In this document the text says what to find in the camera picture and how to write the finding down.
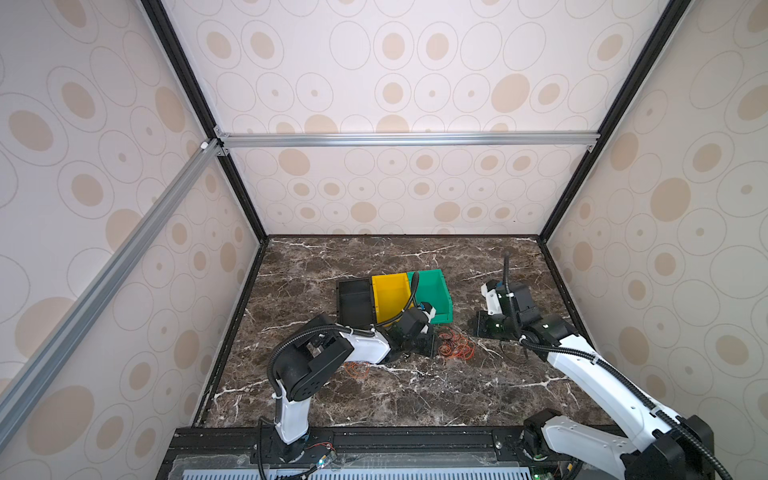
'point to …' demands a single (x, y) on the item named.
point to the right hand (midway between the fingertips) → (469, 321)
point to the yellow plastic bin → (391, 292)
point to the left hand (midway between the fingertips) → (449, 342)
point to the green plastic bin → (431, 288)
